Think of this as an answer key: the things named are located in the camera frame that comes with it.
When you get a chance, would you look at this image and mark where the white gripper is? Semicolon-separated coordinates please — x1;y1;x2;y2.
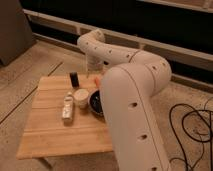
86;55;104;75

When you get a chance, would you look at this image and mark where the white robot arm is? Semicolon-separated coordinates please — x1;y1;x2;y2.
77;29;171;171

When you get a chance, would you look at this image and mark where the orange object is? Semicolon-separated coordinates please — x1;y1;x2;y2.
94;77;100;85

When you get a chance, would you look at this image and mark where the white cup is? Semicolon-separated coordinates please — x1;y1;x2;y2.
74;89;89;108

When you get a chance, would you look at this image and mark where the black bowl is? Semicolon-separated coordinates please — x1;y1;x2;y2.
88;90;104;117

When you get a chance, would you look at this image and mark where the wooden table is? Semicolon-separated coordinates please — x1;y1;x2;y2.
17;76;112;159

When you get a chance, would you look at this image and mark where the grey cabinet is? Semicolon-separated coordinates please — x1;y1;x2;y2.
0;0;36;66

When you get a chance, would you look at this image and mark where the black cable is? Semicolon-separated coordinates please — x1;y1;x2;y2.
168;97;213;171

